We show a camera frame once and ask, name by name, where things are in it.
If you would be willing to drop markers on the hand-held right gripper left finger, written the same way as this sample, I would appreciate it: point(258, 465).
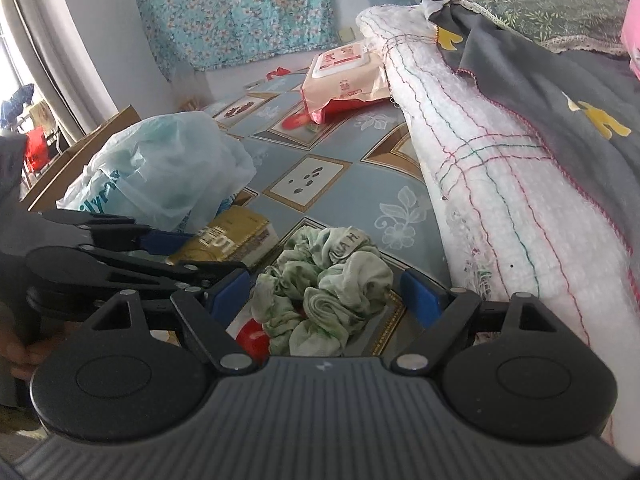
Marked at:
point(232, 292)

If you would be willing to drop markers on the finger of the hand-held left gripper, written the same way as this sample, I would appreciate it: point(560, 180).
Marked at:
point(165, 242)
point(150, 277)

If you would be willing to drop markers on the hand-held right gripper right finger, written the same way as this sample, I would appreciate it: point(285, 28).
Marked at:
point(417, 295)

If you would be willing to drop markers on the gold book box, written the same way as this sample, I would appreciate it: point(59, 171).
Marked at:
point(230, 232)

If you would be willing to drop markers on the green white cloth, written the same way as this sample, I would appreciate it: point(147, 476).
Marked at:
point(340, 280)

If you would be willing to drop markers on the brown cardboard box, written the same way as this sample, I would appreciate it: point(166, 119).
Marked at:
point(75, 155)

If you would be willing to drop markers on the person's left hand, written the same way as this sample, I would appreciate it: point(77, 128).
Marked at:
point(22, 345)

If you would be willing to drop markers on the white plastic bag blue print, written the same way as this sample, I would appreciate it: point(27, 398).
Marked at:
point(160, 170)

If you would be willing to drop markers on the red hanging bag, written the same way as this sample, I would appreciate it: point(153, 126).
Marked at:
point(39, 150)

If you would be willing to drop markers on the white stitched quilt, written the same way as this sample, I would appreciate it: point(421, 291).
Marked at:
point(500, 200)

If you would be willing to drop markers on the patterned floor mat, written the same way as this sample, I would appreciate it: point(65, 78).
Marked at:
point(325, 175)

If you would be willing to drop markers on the blue hanging cloth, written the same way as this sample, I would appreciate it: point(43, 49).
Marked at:
point(15, 105)

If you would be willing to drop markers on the red wet wipes pack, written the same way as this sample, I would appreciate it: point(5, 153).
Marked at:
point(330, 112)

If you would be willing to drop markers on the grey curtain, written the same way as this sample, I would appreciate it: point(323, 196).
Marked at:
point(65, 35)

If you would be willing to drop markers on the pink wet wipes pack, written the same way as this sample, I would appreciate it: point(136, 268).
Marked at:
point(345, 75)

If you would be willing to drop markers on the grey bedsheet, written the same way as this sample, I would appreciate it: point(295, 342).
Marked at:
point(550, 95)

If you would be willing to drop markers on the teal floral cloth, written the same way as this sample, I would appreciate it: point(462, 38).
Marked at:
point(225, 10)

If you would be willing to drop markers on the green floral pillow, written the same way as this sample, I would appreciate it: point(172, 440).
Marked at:
point(550, 15)

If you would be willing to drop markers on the pink dotted blanket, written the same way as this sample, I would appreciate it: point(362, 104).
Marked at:
point(632, 40)

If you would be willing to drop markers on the wall socket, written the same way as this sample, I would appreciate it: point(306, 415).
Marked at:
point(345, 35)

